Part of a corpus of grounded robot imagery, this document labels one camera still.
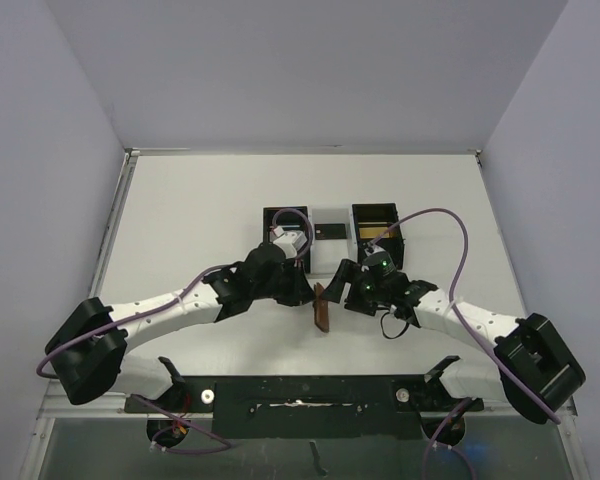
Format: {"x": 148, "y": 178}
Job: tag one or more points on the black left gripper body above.
{"x": 285, "y": 287}

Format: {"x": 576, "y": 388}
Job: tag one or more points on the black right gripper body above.
{"x": 353, "y": 289}

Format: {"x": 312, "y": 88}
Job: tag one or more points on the black white card sorting tray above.
{"x": 324, "y": 257}

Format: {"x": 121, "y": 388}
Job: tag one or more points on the brown leather card holder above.
{"x": 321, "y": 309}

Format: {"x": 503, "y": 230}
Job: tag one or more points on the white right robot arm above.
{"x": 533, "y": 369}

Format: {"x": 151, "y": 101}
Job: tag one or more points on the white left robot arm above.
{"x": 91, "y": 353}

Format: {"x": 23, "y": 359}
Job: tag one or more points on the gold card in tray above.
{"x": 369, "y": 232}

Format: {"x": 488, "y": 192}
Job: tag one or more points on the black card in tray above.
{"x": 330, "y": 231}

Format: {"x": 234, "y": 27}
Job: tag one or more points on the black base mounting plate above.
{"x": 296, "y": 407}

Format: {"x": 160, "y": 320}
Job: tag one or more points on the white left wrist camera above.
{"x": 291, "y": 242}

